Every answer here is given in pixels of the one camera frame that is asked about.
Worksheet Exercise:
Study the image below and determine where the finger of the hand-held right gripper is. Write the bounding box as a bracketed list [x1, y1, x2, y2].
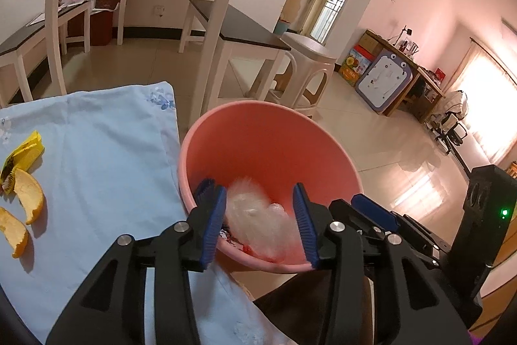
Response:
[329, 199, 388, 238]
[351, 194, 441, 263]

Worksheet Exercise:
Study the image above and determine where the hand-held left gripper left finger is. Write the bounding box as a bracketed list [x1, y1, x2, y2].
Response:
[45, 178, 227, 345]

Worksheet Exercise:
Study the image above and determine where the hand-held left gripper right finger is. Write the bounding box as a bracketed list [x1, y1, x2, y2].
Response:
[291, 182, 471, 345]

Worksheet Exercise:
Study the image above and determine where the white plastic bag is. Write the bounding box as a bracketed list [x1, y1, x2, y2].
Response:
[224, 177, 305, 261]

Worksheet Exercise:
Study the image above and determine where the pink plastic basin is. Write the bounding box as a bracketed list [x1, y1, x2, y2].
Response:
[178, 100, 363, 275]

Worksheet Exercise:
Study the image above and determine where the bright window curtain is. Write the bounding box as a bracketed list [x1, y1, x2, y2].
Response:
[456, 46, 517, 168]

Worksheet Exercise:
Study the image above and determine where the blue framed drawing board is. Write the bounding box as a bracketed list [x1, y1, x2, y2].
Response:
[357, 48, 418, 115]

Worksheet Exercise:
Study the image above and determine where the light blue floral tablecloth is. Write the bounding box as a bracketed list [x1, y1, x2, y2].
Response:
[0, 81, 291, 345]

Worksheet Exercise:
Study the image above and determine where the wooden desk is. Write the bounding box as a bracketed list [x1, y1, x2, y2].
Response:
[364, 29, 445, 123]

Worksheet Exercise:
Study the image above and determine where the colourful fruit box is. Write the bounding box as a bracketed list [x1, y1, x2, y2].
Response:
[338, 46, 372, 87]

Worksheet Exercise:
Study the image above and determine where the cardboard box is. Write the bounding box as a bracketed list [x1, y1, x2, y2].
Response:
[357, 32, 382, 55]

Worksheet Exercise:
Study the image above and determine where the white plastic stool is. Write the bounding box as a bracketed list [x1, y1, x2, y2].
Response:
[269, 32, 338, 119]

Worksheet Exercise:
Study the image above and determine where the orange peel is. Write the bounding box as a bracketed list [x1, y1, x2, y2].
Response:
[13, 168, 45, 225]
[0, 207, 29, 259]

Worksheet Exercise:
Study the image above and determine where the yellow wrapper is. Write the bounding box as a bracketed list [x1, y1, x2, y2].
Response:
[0, 130, 44, 192]

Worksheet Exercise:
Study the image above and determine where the white bench with dark seat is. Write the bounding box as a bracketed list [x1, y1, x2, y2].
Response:
[0, 0, 93, 107]
[179, 0, 292, 103]

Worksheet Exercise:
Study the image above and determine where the red bin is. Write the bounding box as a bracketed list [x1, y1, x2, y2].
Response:
[67, 9, 114, 47]

